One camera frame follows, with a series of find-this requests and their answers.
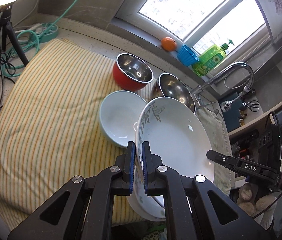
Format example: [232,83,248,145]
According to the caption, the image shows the black scissors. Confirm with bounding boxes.
[243,100,259,112]

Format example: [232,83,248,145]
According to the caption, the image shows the white floral plate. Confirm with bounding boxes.
[132,164,166,218]

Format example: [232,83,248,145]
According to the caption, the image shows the orange fruit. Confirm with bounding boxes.
[161,37,177,52]

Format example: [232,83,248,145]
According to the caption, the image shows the yellow striped cloth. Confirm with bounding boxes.
[0,39,234,230]

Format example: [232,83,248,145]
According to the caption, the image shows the teal cable reel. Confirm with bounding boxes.
[34,22,59,43]

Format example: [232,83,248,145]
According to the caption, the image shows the brown round stones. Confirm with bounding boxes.
[237,183,276,217]

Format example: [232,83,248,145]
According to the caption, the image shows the teal hose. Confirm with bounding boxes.
[0,0,92,78]

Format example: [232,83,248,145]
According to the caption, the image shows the black box with cable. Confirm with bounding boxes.
[257,111,282,173]

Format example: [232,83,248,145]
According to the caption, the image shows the white bowl, teal rim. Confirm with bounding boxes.
[99,90,146,148]

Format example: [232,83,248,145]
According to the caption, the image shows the green dish soap bottle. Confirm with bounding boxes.
[191,40,234,77]

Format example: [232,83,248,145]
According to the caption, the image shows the blue silicone cup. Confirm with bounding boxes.
[177,44,199,67]

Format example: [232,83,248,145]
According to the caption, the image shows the red steel bowl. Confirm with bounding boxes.
[112,53,154,92]

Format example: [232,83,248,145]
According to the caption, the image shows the chrome faucet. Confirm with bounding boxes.
[192,62,256,112]

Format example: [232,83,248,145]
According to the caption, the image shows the stainless steel bowl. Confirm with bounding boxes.
[151,73,196,113]

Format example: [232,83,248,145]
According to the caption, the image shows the black tripod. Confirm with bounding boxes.
[0,3,29,66]

